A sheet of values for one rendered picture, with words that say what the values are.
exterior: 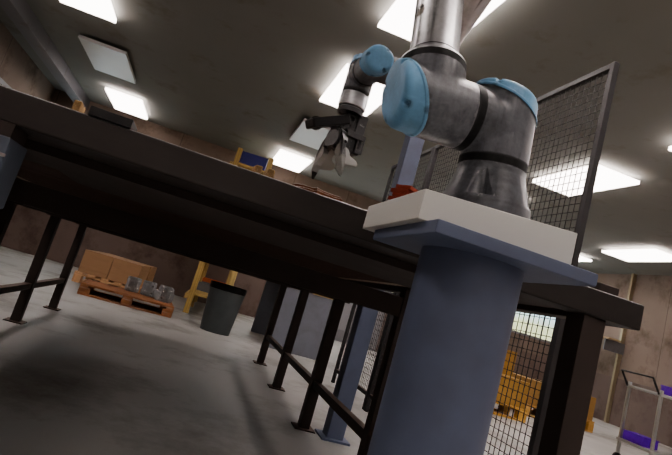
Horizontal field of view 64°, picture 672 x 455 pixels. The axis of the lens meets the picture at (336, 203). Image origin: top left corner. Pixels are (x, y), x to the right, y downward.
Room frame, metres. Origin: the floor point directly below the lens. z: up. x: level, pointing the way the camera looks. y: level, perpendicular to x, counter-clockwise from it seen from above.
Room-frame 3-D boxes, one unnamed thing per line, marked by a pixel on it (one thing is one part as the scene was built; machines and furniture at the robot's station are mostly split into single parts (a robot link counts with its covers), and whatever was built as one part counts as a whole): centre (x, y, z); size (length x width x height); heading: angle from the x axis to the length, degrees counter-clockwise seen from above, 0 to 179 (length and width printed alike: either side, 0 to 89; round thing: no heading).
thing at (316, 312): (7.41, 0.16, 0.39); 1.46 x 0.75 x 0.78; 13
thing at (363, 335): (3.20, -0.36, 1.20); 0.17 x 0.17 x 2.40; 13
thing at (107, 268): (8.23, 2.80, 0.23); 1.35 x 0.95 x 0.46; 11
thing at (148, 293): (6.84, 2.12, 0.16); 1.12 x 0.78 x 0.31; 110
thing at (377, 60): (1.29, -0.01, 1.32); 0.11 x 0.11 x 0.08; 13
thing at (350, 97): (1.38, 0.04, 1.24); 0.08 x 0.08 x 0.05
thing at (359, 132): (1.38, 0.03, 1.16); 0.09 x 0.08 x 0.12; 118
